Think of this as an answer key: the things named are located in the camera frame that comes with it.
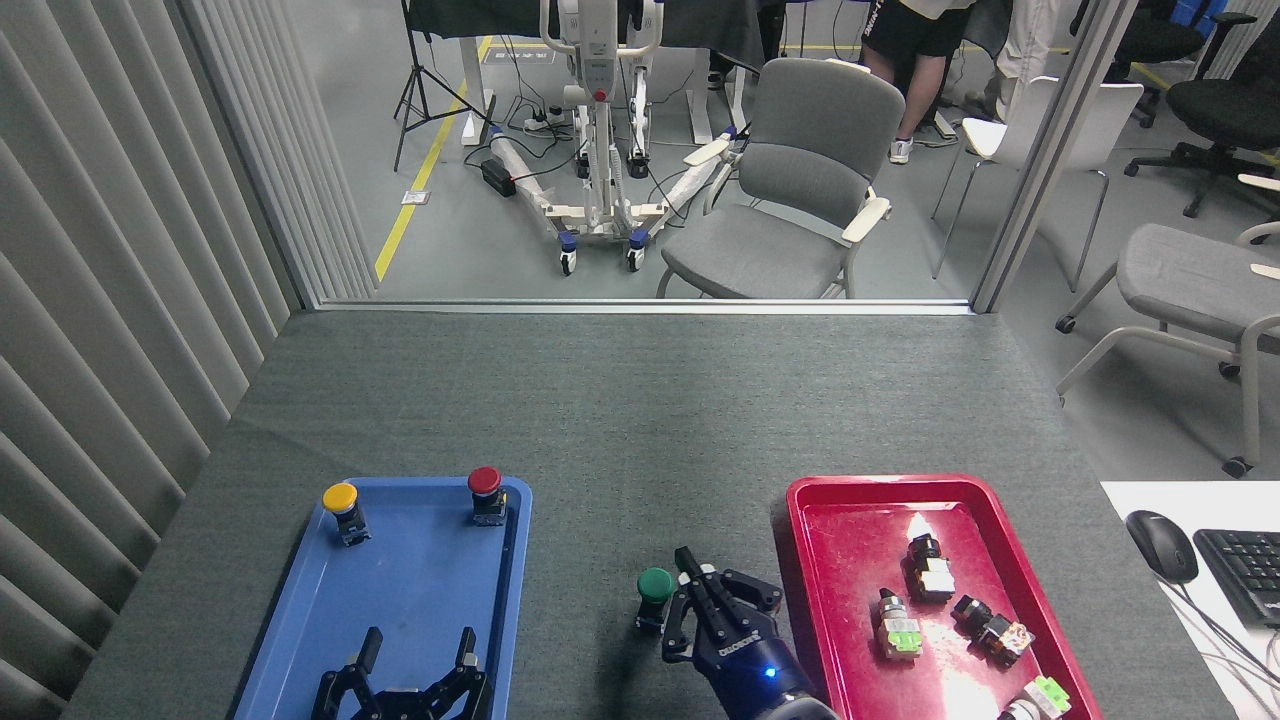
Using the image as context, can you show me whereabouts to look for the green push button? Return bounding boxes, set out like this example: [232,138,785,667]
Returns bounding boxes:
[635,567,677,634]

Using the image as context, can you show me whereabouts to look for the person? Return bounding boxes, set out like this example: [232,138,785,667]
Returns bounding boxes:
[988,0,1063,123]
[861,0,979,166]

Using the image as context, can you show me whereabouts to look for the silver post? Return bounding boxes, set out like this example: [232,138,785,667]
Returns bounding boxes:
[970,0,1143,315]

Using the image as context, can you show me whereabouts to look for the silver switch with green block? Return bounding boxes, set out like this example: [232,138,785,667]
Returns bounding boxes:
[877,588,924,661]

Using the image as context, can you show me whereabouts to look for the black white selector switch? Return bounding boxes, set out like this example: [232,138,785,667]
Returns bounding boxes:
[905,534,957,605]

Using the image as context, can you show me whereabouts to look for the beige ribbed partition panel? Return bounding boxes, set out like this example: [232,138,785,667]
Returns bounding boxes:
[0,0,379,720]

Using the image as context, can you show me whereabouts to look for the red plastic tray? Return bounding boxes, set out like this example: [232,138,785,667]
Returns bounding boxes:
[785,474,1105,720]

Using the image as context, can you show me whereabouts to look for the black computer mouse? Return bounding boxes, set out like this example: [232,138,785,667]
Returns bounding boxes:
[1126,510,1200,586]

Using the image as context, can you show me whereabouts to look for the grey mouse cable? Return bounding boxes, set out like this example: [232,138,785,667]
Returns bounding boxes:
[1160,578,1280,701]

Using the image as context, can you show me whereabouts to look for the white stand on wheels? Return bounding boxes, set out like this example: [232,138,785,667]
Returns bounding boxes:
[489,0,743,276]

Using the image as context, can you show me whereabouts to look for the yellow push button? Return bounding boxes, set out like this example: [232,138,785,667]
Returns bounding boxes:
[322,482,372,548]

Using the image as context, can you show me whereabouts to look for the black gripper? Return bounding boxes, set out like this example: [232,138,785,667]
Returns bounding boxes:
[313,627,494,720]
[660,546,803,717]

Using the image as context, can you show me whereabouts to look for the grey padded armchair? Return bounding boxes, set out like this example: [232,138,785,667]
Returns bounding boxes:
[655,57,907,300]

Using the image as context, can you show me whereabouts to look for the black office chair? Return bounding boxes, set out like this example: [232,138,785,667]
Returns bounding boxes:
[1123,12,1280,220]

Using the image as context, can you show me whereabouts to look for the black keyboard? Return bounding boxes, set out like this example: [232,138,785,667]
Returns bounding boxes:
[1192,528,1280,630]

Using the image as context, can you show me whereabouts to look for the white plastic chair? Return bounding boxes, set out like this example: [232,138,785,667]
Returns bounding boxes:
[930,76,1145,294]

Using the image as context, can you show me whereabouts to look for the red push button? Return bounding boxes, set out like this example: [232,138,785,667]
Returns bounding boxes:
[467,466,508,528]

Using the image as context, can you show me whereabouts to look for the black tripod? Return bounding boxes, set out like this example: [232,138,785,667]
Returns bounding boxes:
[392,0,497,174]

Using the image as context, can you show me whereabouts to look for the white green switch block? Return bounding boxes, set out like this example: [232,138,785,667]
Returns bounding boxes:
[999,676,1073,720]

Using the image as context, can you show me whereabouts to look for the blue plastic tray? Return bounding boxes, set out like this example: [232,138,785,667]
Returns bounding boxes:
[232,476,533,720]

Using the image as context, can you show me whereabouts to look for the white desk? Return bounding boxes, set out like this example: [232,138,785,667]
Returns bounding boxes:
[1100,480,1280,720]

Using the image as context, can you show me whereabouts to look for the grey chair with white frame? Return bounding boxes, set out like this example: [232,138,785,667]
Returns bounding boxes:
[1054,222,1280,480]

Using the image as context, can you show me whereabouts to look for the black switch with orange block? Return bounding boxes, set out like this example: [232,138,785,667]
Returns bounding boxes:
[950,595,1037,667]

